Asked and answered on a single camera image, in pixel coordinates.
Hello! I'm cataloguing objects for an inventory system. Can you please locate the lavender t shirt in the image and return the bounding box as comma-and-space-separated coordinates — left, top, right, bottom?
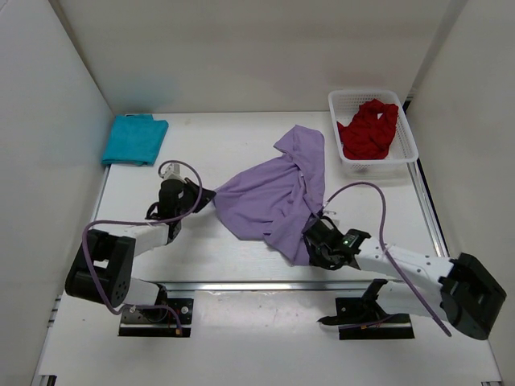
214, 125, 325, 266

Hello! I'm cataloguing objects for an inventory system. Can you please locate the teal t shirt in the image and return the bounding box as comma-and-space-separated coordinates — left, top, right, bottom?
101, 114, 169, 166

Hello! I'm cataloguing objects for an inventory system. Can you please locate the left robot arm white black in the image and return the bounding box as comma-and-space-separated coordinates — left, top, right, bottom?
64, 178, 216, 322

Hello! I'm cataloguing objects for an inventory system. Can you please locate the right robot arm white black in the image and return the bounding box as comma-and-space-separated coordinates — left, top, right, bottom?
303, 216, 507, 340

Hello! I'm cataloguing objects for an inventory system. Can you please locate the red t shirt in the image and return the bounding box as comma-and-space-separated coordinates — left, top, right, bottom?
337, 99, 398, 160

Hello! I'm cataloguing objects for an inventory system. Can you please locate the white plastic basket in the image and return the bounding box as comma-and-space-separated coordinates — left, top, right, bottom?
328, 88, 418, 179

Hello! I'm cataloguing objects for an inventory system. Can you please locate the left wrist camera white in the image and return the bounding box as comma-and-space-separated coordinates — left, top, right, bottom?
159, 162, 183, 181

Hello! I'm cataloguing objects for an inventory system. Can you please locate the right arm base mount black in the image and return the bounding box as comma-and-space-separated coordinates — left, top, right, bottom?
318, 279, 414, 340

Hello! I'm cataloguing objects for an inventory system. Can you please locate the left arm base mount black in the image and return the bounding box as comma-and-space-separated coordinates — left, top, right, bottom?
118, 292, 194, 338

